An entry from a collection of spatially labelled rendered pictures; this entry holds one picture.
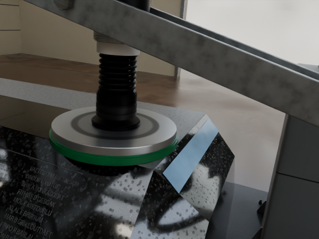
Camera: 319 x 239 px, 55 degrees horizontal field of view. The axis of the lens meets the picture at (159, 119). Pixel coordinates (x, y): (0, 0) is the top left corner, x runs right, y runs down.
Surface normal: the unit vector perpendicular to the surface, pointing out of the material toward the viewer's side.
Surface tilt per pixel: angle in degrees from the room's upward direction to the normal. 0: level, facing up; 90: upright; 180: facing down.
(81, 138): 0
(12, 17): 90
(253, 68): 90
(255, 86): 90
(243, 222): 0
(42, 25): 90
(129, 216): 45
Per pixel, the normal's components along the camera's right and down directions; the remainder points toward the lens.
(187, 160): 0.69, -0.56
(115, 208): -0.23, -0.49
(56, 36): -0.38, 0.26
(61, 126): 0.08, -0.94
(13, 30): 0.92, 0.19
